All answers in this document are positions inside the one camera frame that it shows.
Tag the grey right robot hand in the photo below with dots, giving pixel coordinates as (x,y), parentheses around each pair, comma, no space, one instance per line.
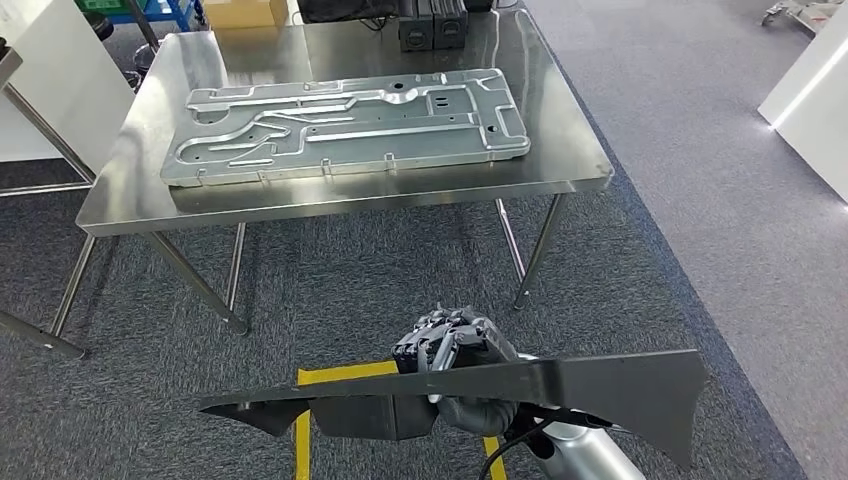
(457,338)

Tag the black plastic trim panel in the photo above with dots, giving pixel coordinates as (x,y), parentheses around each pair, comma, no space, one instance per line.
(596,391)

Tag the stainless steel workbench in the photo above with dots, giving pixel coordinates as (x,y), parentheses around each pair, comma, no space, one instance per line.
(563,152)

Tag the blue metal shelf rack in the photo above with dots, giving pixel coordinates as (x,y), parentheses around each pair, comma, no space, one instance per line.
(167,13)

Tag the stamped grey metal plate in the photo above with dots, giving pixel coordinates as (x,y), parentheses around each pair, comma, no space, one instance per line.
(371,142)

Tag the black battery box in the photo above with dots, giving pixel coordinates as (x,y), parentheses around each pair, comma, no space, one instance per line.
(416,30)
(450,28)

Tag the dark grey laptop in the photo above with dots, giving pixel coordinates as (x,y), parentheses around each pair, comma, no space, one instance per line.
(344,10)

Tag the brown cardboard box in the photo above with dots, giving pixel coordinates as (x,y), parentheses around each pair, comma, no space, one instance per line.
(245,13)

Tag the white lit display plinth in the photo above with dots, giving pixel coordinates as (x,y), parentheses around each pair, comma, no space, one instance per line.
(815,132)

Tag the steel side table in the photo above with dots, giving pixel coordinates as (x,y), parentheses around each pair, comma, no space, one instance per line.
(40,333)

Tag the white panel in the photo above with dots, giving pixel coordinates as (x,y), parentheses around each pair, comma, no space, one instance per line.
(60,79)

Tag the black round stool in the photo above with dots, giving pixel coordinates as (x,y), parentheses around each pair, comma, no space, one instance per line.
(98,26)

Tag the green plastic crate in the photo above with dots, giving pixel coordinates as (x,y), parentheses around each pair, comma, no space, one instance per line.
(106,4)

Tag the chrome stanchion post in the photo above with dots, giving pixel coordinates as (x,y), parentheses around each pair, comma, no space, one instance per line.
(144,26)

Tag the grey metal frame piece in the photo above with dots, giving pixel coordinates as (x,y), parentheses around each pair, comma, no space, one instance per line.
(795,13)

